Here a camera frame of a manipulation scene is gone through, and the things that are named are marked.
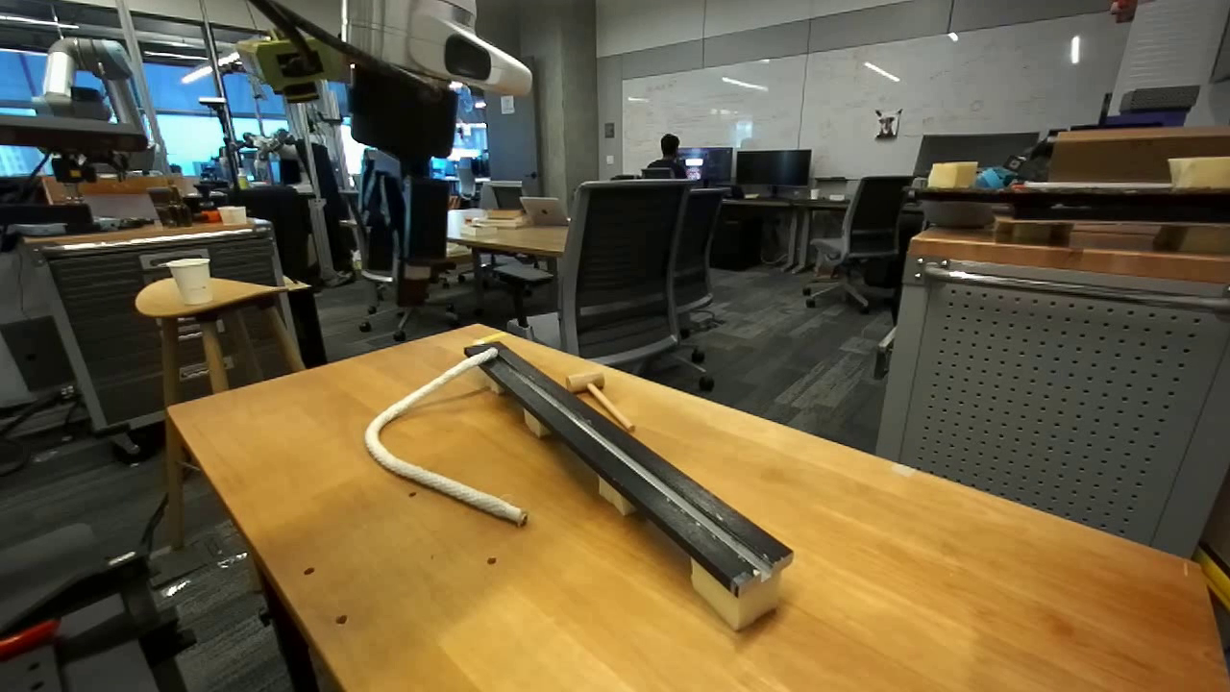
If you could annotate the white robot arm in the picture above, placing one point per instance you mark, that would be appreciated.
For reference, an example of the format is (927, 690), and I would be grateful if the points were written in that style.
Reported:
(400, 65)

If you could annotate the white paper cup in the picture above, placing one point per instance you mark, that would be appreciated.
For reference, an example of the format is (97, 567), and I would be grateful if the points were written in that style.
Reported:
(195, 277)

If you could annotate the wooden office desk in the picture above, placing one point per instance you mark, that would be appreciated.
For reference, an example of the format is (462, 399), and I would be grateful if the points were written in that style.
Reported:
(499, 232)

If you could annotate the long black rail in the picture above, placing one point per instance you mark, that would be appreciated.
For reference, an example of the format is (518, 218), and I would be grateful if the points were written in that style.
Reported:
(736, 564)

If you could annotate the round wooden stool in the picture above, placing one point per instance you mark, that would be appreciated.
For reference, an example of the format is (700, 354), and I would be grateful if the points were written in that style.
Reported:
(172, 312)

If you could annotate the grey perforated metal cabinet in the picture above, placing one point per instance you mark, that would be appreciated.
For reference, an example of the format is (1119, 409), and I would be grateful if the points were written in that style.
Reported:
(1069, 378)

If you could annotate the grey mesh office chair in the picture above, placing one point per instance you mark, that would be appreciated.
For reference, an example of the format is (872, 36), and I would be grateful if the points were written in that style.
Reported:
(618, 277)

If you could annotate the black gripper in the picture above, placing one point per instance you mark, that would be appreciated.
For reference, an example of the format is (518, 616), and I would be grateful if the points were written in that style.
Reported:
(400, 117)

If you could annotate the black computer monitor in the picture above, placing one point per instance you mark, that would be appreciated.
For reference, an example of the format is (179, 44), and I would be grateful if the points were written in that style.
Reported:
(774, 167)

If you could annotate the wooden block stack on cabinet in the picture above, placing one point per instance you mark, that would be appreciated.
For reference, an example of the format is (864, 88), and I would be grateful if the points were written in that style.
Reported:
(1107, 190)

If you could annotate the seated person in background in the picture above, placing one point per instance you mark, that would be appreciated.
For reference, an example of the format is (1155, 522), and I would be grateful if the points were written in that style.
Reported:
(671, 159)

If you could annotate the distant black office chair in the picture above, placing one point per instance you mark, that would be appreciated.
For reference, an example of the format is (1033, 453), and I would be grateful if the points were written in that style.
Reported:
(864, 254)

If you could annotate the grey tool cabinet left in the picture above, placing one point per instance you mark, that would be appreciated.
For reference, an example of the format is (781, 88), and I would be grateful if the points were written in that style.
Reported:
(94, 281)

